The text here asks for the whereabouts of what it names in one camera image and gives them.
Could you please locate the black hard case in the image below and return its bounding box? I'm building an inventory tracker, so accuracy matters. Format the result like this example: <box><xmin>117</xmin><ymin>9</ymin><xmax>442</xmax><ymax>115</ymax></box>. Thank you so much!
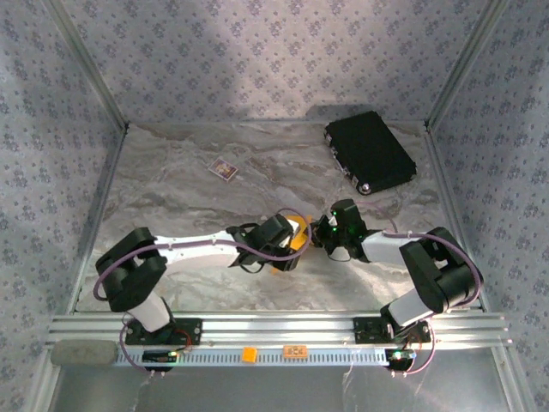
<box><xmin>323</xmin><ymin>110</ymin><xmax>418</xmax><ymax>197</ymax></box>

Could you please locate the small picture card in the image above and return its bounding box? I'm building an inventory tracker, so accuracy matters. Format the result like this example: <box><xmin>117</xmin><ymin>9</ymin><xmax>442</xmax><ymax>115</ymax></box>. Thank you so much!
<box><xmin>208</xmin><ymin>156</ymin><xmax>239</xmax><ymax>182</ymax></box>

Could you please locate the grey foam block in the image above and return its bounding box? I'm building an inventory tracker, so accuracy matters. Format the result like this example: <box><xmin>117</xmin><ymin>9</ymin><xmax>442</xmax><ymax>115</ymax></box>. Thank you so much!
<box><xmin>50</xmin><ymin>340</ymin><xmax>119</xmax><ymax>367</ymax></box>

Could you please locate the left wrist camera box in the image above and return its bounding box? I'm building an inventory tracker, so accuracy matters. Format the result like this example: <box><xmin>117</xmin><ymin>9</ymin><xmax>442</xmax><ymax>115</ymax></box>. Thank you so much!
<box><xmin>250</xmin><ymin>214</ymin><xmax>304</xmax><ymax>251</ymax></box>

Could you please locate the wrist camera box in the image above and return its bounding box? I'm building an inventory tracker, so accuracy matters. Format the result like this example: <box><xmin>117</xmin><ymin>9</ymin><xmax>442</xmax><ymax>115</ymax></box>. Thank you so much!
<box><xmin>250</xmin><ymin>214</ymin><xmax>304</xmax><ymax>251</ymax></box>
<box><xmin>328</xmin><ymin>198</ymin><xmax>368</xmax><ymax>236</ymax></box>

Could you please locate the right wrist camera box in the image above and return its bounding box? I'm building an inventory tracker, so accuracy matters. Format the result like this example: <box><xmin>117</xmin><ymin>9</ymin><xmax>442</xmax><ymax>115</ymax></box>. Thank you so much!
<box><xmin>328</xmin><ymin>198</ymin><xmax>368</xmax><ymax>236</ymax></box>

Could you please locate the wide aluminium mounting rail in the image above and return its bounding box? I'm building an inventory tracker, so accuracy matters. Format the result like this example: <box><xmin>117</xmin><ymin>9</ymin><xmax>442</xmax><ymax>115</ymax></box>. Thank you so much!
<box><xmin>46</xmin><ymin>312</ymin><xmax>514</xmax><ymax>347</ymax></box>

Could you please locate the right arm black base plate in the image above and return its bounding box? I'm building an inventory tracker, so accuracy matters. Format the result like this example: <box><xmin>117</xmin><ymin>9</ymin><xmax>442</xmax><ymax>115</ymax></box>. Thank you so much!
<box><xmin>352</xmin><ymin>316</ymin><xmax>432</xmax><ymax>344</ymax></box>

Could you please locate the slotted grey cable duct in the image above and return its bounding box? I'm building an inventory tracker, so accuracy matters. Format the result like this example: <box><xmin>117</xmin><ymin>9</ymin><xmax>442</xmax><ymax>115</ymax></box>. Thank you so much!
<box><xmin>115</xmin><ymin>346</ymin><xmax>413</xmax><ymax>367</ymax></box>

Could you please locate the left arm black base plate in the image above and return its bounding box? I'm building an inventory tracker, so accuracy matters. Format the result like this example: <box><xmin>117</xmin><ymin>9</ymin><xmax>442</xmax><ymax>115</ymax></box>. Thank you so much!
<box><xmin>124</xmin><ymin>317</ymin><xmax>203</xmax><ymax>347</ymax></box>

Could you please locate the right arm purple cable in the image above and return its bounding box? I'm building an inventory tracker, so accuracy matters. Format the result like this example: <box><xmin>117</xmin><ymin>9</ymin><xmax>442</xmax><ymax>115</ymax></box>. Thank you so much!
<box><xmin>355</xmin><ymin>201</ymin><xmax>485</xmax><ymax>379</ymax></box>

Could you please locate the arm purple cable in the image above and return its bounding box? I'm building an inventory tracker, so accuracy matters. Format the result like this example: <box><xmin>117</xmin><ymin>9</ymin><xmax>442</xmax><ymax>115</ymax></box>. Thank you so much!
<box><xmin>94</xmin><ymin>208</ymin><xmax>312</xmax><ymax>379</ymax></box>
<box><xmin>355</xmin><ymin>201</ymin><xmax>485</xmax><ymax>379</ymax></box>

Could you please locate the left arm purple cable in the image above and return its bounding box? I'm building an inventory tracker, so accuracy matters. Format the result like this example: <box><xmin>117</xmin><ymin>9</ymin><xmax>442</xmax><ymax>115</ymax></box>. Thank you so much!
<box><xmin>94</xmin><ymin>208</ymin><xmax>312</xmax><ymax>379</ymax></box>

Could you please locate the aluminium frame post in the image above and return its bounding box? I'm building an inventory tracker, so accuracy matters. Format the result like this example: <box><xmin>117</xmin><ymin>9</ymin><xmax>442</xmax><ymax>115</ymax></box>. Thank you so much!
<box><xmin>426</xmin><ymin>0</ymin><xmax>514</xmax><ymax>130</ymax></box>
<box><xmin>45</xmin><ymin>0</ymin><xmax>130</xmax><ymax>130</ymax></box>

